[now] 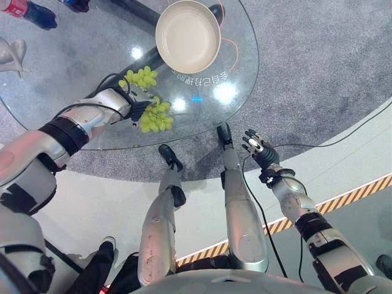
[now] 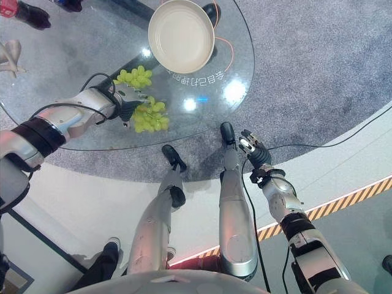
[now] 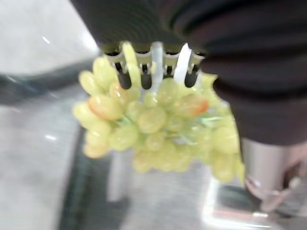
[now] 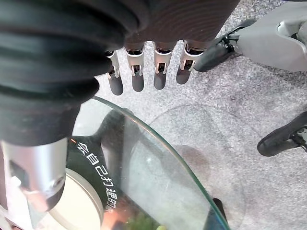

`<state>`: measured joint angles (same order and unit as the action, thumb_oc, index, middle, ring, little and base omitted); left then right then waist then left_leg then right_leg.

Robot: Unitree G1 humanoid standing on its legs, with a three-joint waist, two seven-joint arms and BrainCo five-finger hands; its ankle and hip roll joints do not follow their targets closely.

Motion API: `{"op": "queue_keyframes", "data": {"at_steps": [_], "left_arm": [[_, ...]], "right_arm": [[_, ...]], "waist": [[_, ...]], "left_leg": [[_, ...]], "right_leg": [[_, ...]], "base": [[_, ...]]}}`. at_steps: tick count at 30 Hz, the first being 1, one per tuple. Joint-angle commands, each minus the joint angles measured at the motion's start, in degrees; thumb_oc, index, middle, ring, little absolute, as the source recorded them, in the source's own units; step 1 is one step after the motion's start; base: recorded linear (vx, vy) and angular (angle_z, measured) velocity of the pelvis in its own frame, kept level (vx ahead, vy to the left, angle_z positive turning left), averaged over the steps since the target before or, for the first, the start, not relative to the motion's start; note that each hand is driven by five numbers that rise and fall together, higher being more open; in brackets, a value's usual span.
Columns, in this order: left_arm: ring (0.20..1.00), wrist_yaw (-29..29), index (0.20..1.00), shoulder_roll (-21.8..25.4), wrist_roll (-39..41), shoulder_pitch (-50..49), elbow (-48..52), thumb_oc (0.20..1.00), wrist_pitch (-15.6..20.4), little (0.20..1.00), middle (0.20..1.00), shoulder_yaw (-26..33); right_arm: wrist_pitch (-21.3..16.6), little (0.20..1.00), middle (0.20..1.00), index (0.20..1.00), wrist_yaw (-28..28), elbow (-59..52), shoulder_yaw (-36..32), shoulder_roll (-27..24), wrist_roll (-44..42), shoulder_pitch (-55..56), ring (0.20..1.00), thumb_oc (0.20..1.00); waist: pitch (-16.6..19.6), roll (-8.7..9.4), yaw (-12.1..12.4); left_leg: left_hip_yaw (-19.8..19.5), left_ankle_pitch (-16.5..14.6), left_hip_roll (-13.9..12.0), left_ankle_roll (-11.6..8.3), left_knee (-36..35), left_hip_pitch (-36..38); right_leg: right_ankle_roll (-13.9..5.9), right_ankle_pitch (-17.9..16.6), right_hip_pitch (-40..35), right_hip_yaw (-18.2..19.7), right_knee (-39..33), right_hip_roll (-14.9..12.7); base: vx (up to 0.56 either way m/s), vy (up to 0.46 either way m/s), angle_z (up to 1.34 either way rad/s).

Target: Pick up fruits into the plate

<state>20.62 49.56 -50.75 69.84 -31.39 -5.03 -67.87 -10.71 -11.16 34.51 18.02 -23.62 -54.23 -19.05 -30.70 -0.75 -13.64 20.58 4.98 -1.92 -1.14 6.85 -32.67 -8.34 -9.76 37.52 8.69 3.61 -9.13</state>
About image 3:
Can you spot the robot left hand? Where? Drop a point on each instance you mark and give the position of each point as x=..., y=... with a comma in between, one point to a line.
x=216, y=48

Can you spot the green grape bunch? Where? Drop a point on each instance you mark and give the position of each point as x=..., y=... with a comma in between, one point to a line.
x=153, y=119

